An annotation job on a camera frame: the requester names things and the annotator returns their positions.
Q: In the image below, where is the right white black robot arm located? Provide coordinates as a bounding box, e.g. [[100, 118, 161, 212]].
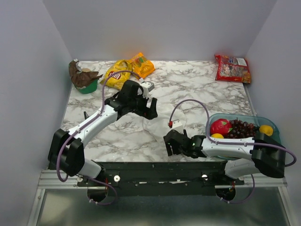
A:
[[163, 129, 285, 185]]

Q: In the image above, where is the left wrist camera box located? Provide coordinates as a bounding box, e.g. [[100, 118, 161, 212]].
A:
[[140, 81, 155, 98]]

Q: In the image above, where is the red dragon fruit toy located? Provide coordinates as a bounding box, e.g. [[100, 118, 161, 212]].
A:
[[210, 119, 233, 136]]

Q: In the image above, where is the dark purple grape bunch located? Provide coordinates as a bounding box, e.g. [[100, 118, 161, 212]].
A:
[[225, 119, 259, 139]]

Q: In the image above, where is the yellow lemon back right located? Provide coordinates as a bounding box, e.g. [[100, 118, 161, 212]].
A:
[[259, 125, 274, 137]]

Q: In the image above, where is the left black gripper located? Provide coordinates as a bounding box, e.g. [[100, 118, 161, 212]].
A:
[[128, 91, 158, 120]]

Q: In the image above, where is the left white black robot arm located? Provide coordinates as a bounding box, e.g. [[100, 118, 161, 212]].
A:
[[48, 80, 158, 186]]

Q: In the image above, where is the aluminium frame profile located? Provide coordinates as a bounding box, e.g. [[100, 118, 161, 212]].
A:
[[25, 169, 292, 226]]

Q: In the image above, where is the white cloth garment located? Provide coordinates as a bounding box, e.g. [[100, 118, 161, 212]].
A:
[[143, 104, 174, 142]]

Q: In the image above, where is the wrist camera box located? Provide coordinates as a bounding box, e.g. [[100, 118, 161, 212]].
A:
[[168, 120, 183, 134], [140, 81, 155, 98]]

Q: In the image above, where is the yellow fruit front left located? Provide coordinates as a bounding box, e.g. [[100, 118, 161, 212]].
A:
[[211, 133, 224, 138]]

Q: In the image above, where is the teal plastic fruit basket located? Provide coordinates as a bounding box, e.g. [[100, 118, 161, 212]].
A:
[[202, 113, 281, 160]]

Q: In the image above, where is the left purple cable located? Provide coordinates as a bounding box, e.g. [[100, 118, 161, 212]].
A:
[[55, 70, 144, 182]]

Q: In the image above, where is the red snack bag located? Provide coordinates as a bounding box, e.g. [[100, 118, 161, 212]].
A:
[[214, 54, 252, 84]]

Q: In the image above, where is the yellow chips bag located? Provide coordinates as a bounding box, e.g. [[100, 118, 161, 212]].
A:
[[100, 60, 132, 90]]

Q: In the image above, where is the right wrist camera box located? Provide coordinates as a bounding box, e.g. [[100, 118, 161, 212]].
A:
[[168, 120, 183, 134]]

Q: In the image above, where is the green bowl with brown paper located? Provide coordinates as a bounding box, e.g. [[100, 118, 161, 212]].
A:
[[68, 59, 103, 94]]

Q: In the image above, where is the orange snack bag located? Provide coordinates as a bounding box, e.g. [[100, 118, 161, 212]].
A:
[[128, 53, 155, 79]]

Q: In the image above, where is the black brooch display box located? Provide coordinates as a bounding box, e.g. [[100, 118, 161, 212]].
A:
[[84, 111, 89, 120]]

